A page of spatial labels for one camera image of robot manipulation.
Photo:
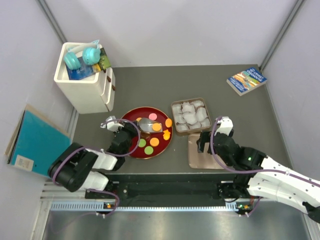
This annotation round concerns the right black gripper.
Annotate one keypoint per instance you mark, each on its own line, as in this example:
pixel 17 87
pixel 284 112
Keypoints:
pixel 205 137

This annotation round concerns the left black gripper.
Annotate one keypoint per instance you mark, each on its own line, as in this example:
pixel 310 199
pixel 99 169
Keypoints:
pixel 130 127

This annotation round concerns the green round cookie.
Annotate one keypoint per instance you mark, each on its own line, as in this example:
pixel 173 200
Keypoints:
pixel 148 150
pixel 142 143

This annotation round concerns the orange round cookie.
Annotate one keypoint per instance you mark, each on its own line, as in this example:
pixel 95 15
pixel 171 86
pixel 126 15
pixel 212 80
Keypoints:
pixel 156 127
pixel 154 142
pixel 168 123

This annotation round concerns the orange fish-shaped cookie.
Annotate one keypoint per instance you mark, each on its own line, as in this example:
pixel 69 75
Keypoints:
pixel 166 135

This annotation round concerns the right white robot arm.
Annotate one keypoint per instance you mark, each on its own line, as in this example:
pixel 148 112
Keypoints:
pixel 258 175

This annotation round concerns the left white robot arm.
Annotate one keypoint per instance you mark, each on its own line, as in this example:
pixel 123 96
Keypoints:
pixel 74 168

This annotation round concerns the square gold cookie tin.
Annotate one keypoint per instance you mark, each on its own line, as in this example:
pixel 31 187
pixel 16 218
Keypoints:
pixel 190 116

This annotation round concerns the gold tin lid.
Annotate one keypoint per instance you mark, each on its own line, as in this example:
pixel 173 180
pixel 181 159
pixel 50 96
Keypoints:
pixel 200 161

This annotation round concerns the round red lacquer tray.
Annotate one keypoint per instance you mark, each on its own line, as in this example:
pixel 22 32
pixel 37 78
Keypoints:
pixel 138 113

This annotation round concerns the pink round cookie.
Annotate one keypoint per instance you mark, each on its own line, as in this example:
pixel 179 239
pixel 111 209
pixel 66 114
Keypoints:
pixel 152 116

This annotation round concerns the colourful paperback book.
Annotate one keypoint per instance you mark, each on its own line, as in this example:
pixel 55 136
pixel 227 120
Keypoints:
pixel 246 81

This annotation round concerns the white storage drawer box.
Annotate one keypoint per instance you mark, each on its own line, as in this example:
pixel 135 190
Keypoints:
pixel 92 94

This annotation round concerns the green card in box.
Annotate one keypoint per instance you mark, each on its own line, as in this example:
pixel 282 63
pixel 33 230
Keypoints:
pixel 103 64

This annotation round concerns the teal folder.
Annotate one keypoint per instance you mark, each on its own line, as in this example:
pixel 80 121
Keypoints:
pixel 36 142

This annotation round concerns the teal headphones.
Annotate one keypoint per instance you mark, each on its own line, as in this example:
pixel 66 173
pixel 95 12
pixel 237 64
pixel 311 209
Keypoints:
pixel 90 55

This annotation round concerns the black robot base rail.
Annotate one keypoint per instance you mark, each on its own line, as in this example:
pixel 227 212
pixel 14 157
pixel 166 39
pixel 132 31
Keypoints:
pixel 176 189

